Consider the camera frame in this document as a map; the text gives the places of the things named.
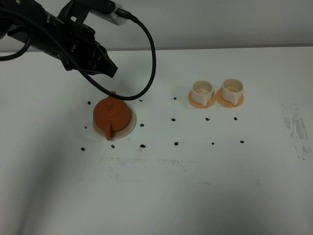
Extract white teacup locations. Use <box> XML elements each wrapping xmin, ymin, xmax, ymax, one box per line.
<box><xmin>191</xmin><ymin>81</ymin><xmax>214</xmax><ymax>108</ymax></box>
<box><xmin>221</xmin><ymin>79</ymin><xmax>244</xmax><ymax>106</ymax></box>

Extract right white teacup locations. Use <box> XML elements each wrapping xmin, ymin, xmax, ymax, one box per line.
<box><xmin>221</xmin><ymin>79</ymin><xmax>244</xmax><ymax>106</ymax></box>

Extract brown clay teapot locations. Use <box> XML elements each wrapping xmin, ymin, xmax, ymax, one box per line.
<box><xmin>93</xmin><ymin>96</ymin><xmax>132</xmax><ymax>141</ymax></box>

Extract left white teacup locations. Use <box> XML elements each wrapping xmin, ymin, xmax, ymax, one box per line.
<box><xmin>191</xmin><ymin>81</ymin><xmax>214</xmax><ymax>108</ymax></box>

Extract orange cup coaster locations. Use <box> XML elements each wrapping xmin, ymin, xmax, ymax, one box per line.
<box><xmin>216</xmin><ymin>88</ymin><xmax>245</xmax><ymax>108</ymax></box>
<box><xmin>187</xmin><ymin>90</ymin><xmax>217</xmax><ymax>109</ymax></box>

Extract black braided camera cable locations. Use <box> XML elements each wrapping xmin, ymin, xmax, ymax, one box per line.
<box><xmin>0</xmin><ymin>7</ymin><xmax>157</xmax><ymax>101</ymax></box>

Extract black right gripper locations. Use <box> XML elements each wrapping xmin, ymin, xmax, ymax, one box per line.
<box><xmin>36</xmin><ymin>0</ymin><xmax>117</xmax><ymax>77</ymax></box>

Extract beige round teapot coaster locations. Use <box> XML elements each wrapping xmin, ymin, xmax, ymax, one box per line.
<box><xmin>92</xmin><ymin>111</ymin><xmax>136</xmax><ymax>141</ymax></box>

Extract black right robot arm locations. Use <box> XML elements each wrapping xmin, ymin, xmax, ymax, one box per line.
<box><xmin>0</xmin><ymin>0</ymin><xmax>118</xmax><ymax>77</ymax></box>

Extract right orange cup coaster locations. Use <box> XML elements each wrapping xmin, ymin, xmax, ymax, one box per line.
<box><xmin>216</xmin><ymin>88</ymin><xmax>245</xmax><ymax>108</ymax></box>

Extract left orange cup coaster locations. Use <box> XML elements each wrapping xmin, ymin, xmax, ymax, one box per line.
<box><xmin>187</xmin><ymin>90</ymin><xmax>217</xmax><ymax>109</ymax></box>

